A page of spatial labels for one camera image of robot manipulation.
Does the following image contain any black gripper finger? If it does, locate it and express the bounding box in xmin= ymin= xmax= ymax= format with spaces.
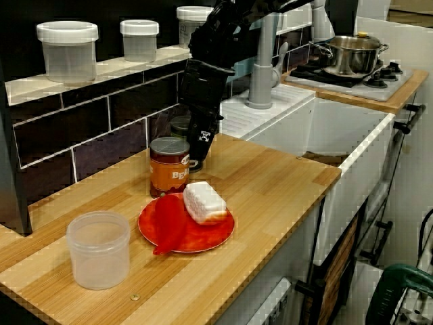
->
xmin=187 ymin=113 xmax=219 ymax=165

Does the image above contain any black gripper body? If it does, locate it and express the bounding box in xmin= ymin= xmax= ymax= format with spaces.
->
xmin=176 ymin=58 xmax=236 ymax=123

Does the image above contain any green peas can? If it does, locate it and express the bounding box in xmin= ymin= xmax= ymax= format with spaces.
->
xmin=170 ymin=114 xmax=204 ymax=174

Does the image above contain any orange beans can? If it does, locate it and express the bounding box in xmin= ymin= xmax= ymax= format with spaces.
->
xmin=149 ymin=136 xmax=191 ymax=199

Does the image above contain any white toy sushi piece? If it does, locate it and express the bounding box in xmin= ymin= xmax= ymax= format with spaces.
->
xmin=182 ymin=181 xmax=228 ymax=226

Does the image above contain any red toy pepper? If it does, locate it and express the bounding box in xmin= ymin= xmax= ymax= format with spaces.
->
xmin=148 ymin=193 xmax=187 ymax=256

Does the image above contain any teal plastic box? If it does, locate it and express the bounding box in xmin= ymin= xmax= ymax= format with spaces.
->
xmin=229 ymin=13 xmax=285 ymax=84

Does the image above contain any large white lidded jar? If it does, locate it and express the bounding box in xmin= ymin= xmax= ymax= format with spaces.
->
xmin=36 ymin=20 xmax=99 ymax=85
xmin=176 ymin=5 xmax=214 ymax=50

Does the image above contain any small white lidded jar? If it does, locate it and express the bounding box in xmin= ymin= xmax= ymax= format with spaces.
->
xmin=119 ymin=19 xmax=160 ymax=63

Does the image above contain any red plate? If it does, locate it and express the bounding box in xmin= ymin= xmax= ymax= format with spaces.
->
xmin=137 ymin=192 xmax=235 ymax=254

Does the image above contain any black burner grate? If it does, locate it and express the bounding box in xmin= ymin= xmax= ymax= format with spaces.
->
xmin=290 ymin=64 xmax=366 ymax=88

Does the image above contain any dark tiled backsplash shelf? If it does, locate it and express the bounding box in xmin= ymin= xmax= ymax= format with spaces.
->
xmin=0 ymin=0 xmax=319 ymax=234

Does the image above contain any white counter cabinet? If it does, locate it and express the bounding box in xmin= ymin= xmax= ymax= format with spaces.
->
xmin=216 ymin=199 xmax=325 ymax=325

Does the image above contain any white sink unit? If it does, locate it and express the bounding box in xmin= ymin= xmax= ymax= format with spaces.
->
xmin=219 ymin=83 xmax=396 ymax=272

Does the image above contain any steel cooking pot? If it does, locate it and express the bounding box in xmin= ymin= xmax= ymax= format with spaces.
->
xmin=308 ymin=40 xmax=390 ymax=76

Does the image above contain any clear open plastic jar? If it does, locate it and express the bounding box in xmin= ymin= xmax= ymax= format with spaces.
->
xmin=66 ymin=210 xmax=131 ymax=291

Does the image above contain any steel lid yellow knob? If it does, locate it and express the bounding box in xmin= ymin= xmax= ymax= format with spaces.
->
xmin=324 ymin=31 xmax=383 ymax=51

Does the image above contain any white stove hob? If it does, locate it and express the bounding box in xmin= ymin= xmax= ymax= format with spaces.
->
xmin=283 ymin=60 xmax=415 ymax=102

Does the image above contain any grey dishwasher panel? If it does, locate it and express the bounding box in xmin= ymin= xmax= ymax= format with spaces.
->
xmin=248 ymin=276 xmax=294 ymax=325

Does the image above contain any white stove cabinet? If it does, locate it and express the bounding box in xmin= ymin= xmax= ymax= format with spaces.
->
xmin=358 ymin=16 xmax=433 ymax=272

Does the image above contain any green clamp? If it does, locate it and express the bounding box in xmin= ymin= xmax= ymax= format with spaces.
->
xmin=365 ymin=263 xmax=433 ymax=325

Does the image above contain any black dishwasher handle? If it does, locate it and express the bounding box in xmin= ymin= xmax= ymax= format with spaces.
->
xmin=294 ymin=279 xmax=325 ymax=302

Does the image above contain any wood panel black frame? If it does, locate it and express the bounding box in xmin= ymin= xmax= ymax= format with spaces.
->
xmin=304 ymin=199 xmax=368 ymax=325

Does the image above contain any black drawer handle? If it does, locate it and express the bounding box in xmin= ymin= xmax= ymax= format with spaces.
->
xmin=359 ymin=220 xmax=394 ymax=265

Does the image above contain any black oven handle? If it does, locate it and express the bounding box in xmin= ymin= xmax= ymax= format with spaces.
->
xmin=393 ymin=104 xmax=427 ymax=135

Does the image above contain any thick black cable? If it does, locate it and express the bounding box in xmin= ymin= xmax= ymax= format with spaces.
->
xmin=417 ymin=208 xmax=433 ymax=265

